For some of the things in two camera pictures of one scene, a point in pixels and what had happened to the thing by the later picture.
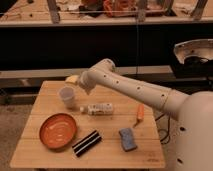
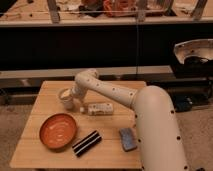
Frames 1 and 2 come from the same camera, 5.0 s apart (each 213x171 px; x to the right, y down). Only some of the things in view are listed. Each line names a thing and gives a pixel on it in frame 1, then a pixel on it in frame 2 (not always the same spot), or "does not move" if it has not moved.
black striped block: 88,141 does not move
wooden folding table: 105,127 does not move
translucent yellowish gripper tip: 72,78 to 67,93
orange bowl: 57,131 does not move
